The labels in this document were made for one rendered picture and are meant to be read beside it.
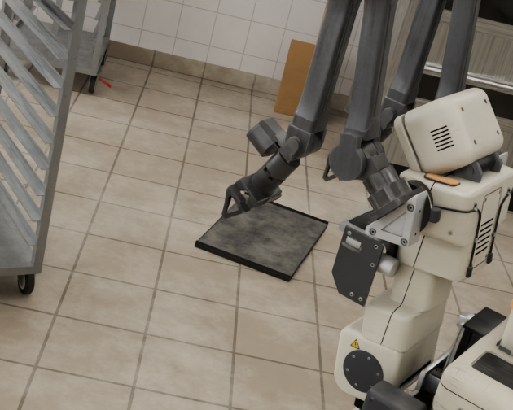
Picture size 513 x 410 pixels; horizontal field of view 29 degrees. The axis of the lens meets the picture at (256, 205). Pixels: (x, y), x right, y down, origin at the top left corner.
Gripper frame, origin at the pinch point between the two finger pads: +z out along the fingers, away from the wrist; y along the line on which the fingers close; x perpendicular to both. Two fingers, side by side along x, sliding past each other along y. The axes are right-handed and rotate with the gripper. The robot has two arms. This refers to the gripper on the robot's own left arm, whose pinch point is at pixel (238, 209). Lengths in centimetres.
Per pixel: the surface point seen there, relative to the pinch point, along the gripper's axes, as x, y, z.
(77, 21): -83, -36, 32
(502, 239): 35, -262, 80
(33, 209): -58, -37, 93
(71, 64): -77, -36, 43
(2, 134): -93, -53, 101
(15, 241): -58, -41, 112
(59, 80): -77, -36, 51
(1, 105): -101, -55, 95
